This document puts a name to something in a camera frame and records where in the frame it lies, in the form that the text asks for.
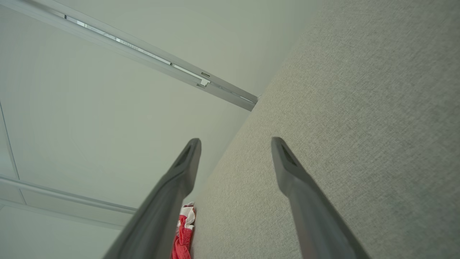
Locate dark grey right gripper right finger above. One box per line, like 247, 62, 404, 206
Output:
271, 137, 371, 259

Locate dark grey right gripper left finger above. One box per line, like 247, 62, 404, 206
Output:
103, 138, 202, 259

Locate red shorts with white stripe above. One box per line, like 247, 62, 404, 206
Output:
172, 202, 196, 259

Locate grey metal frame post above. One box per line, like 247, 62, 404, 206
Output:
0, 175, 138, 231
0, 0, 258, 111

